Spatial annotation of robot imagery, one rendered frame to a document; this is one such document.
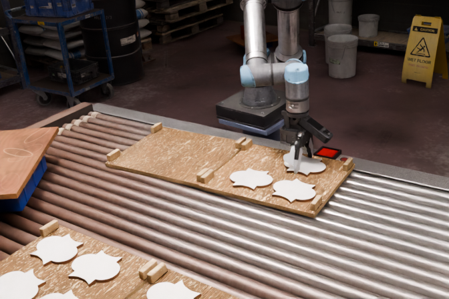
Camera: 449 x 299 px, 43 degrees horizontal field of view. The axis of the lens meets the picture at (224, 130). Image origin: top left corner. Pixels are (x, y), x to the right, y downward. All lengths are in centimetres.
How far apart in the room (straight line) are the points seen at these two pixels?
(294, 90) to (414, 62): 369
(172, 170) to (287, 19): 74
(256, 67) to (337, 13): 472
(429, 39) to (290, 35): 320
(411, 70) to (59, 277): 436
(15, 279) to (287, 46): 136
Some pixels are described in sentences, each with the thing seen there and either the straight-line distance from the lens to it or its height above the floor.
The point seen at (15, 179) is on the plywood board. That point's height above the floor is 104.
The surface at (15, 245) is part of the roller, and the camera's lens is 179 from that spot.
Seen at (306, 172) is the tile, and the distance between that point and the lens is 189.
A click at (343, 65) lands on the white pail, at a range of 559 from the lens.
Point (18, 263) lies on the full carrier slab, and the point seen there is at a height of 94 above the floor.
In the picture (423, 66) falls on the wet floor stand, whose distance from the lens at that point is 541.
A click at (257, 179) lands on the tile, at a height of 95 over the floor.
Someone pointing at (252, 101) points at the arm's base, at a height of 96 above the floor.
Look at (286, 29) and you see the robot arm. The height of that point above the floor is 130.
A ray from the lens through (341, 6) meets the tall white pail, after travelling 657.
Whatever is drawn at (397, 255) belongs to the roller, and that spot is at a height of 91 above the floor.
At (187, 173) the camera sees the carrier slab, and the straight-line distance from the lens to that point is 196.
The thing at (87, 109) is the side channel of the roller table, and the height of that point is 94.
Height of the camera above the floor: 185
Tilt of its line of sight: 24 degrees down
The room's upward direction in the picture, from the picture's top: 4 degrees counter-clockwise
